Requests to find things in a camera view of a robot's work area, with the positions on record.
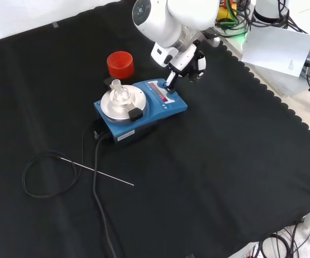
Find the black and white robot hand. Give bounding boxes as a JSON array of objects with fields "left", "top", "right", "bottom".
[{"left": 166, "top": 44, "right": 207, "bottom": 94}]

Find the heater with blue base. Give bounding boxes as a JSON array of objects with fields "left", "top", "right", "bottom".
[{"left": 93, "top": 78, "right": 189, "bottom": 146}]

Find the yellow stop button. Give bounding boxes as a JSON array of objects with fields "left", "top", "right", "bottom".
[{"left": 215, "top": 0, "right": 238, "bottom": 23}]

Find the red ribbed plastic cup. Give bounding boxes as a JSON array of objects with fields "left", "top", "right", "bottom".
[{"left": 106, "top": 51, "right": 135, "bottom": 80}]

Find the clear round-bottom glass flask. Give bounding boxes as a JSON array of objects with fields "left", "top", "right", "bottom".
[{"left": 108, "top": 79, "right": 132, "bottom": 105}]

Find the pale white board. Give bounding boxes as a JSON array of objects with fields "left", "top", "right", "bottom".
[{"left": 241, "top": 25, "right": 310, "bottom": 79}]

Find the black bench cloth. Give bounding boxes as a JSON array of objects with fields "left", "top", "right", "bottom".
[{"left": 0, "top": 0, "right": 310, "bottom": 258}]

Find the thin metal probe rod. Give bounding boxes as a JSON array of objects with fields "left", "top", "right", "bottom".
[{"left": 59, "top": 156, "right": 135, "bottom": 187}]

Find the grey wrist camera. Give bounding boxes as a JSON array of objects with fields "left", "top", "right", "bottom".
[{"left": 201, "top": 28, "right": 221, "bottom": 48}]

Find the thick black power cable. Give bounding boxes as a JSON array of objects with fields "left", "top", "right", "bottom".
[{"left": 91, "top": 131, "right": 126, "bottom": 258}]

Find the thin black probe cable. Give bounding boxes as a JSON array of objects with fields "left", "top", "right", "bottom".
[{"left": 21, "top": 120, "right": 96, "bottom": 199}]

